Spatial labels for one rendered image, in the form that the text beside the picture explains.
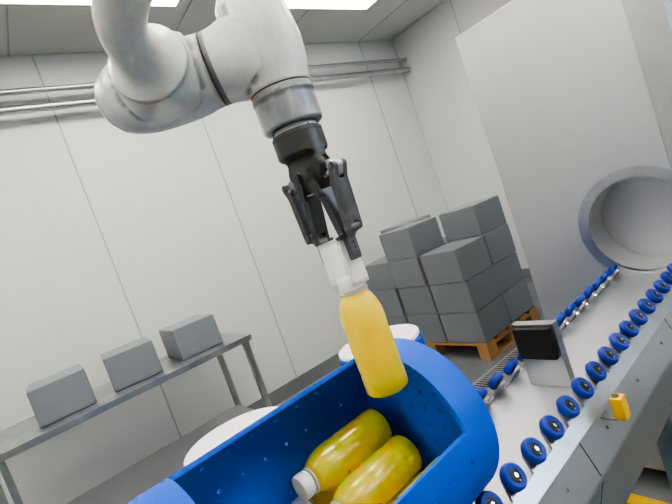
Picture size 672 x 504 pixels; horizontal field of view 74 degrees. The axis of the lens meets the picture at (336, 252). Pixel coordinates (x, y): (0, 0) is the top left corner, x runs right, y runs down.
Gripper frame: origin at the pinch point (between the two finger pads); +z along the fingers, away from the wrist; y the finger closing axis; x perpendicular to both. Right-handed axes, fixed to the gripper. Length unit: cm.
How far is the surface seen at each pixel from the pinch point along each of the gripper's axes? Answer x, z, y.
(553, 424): -29, 43, -6
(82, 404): 13, 47, 258
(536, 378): -50, 46, 8
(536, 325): -50, 32, 4
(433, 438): -8.6, 34.6, 3.8
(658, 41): -64, -17, -29
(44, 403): 29, 37, 260
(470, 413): -5.7, 26.4, -8.7
